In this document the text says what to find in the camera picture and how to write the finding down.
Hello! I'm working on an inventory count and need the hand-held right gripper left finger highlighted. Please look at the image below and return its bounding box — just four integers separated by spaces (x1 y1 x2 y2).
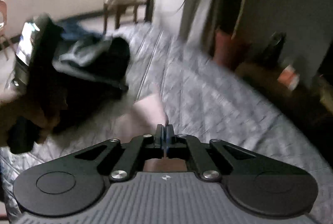
39 124 165 183

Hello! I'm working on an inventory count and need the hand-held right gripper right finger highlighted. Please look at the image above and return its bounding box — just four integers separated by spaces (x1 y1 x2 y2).
165 125 299 182

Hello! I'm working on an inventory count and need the pink garment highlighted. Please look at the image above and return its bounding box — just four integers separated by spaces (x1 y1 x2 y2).
99 92 188 172

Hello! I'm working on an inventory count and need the pile of dark clothes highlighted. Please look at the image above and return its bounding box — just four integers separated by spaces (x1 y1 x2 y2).
52 18 130 133

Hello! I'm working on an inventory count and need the person's left hand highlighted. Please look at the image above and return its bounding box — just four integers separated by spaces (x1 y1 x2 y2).
0 94 65 136

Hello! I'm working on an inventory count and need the grey quilted bedspread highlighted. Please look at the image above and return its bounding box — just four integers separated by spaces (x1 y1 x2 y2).
0 22 333 224

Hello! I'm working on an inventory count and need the potted tree in terracotta pot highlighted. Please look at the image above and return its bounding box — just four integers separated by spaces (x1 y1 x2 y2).
213 0 299 71

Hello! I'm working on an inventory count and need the dark low table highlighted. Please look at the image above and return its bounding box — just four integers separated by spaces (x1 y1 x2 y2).
234 61 333 110

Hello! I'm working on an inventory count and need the orange box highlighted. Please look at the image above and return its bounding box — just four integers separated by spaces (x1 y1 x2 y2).
278 65 301 90

